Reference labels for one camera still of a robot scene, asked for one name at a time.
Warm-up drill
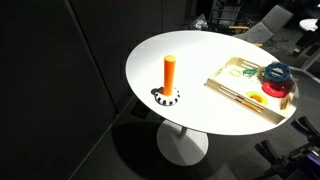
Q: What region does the yellow toy ring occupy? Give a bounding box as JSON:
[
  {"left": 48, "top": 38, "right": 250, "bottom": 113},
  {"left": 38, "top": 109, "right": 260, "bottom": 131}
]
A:
[{"left": 245, "top": 90, "right": 269, "bottom": 107}]

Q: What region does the small dark green ring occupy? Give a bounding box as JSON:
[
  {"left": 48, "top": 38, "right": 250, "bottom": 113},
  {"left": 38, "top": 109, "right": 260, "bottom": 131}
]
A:
[{"left": 242, "top": 67, "right": 259, "bottom": 76}]

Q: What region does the black purple spring clamp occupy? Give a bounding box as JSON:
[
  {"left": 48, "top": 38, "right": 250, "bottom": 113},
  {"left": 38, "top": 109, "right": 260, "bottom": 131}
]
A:
[
  {"left": 254, "top": 139, "right": 289, "bottom": 169},
  {"left": 290, "top": 116, "right": 320, "bottom": 143}
]

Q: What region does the small light green ring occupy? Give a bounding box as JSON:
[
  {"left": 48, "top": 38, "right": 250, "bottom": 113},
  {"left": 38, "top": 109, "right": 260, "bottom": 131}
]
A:
[{"left": 229, "top": 67, "right": 244, "bottom": 78}]

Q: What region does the black white striped base ring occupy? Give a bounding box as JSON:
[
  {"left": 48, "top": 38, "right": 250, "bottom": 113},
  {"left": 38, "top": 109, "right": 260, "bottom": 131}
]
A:
[{"left": 154, "top": 86, "right": 181, "bottom": 107}]

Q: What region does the small white round table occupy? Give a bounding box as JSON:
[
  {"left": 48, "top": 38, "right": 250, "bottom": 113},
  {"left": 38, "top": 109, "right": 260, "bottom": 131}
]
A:
[{"left": 298, "top": 18, "right": 320, "bottom": 72}]

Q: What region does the dark metal rack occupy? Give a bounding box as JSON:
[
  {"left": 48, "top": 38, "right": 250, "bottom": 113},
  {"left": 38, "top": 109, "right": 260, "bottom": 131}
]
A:
[{"left": 209, "top": 0, "right": 246, "bottom": 27}]

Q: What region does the blue toy ring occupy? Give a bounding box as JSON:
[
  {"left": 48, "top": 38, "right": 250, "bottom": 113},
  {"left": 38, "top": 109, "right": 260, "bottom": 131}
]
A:
[{"left": 264, "top": 62, "right": 292, "bottom": 83}]

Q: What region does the orange stacking peg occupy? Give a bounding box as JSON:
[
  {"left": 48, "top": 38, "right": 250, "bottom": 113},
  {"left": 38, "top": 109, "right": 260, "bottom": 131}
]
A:
[{"left": 162, "top": 54, "right": 177, "bottom": 97}]

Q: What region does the wooden tray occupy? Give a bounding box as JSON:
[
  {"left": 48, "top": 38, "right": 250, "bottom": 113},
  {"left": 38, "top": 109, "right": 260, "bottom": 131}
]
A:
[{"left": 204, "top": 56, "right": 299, "bottom": 125}]

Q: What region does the grey chair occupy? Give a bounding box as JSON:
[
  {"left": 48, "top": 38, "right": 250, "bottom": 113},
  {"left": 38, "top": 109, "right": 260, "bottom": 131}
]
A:
[{"left": 233, "top": 4, "right": 294, "bottom": 46}]

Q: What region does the crumpled grey bag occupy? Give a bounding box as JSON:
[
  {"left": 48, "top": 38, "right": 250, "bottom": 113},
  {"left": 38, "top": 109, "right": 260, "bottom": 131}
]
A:
[{"left": 190, "top": 14, "right": 210, "bottom": 31}]

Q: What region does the red toy ring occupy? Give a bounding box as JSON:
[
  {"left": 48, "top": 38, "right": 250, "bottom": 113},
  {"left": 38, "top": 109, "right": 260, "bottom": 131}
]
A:
[{"left": 261, "top": 80, "right": 290, "bottom": 99}]

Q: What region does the white table pedestal base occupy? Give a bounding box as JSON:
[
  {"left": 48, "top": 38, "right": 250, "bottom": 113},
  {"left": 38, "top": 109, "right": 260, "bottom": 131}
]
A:
[{"left": 156, "top": 119, "right": 210, "bottom": 167}]

